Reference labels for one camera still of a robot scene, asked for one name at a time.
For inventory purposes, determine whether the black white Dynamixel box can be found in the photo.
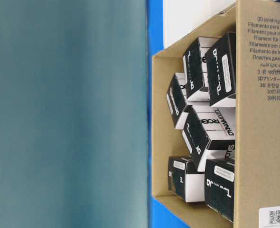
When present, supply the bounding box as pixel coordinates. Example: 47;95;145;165
183;37;218;102
168;156;205;203
182;105;236;172
166;73;189;130
205;32;236;108
205;158;235;222

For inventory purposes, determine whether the brown cardboard box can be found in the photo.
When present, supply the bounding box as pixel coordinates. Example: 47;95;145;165
151;0;280;228

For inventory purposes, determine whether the white plastic tray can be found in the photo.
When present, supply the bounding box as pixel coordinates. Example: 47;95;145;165
163;0;235;48

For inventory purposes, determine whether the white QR code label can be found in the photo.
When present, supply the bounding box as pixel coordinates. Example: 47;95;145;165
259;206;280;228

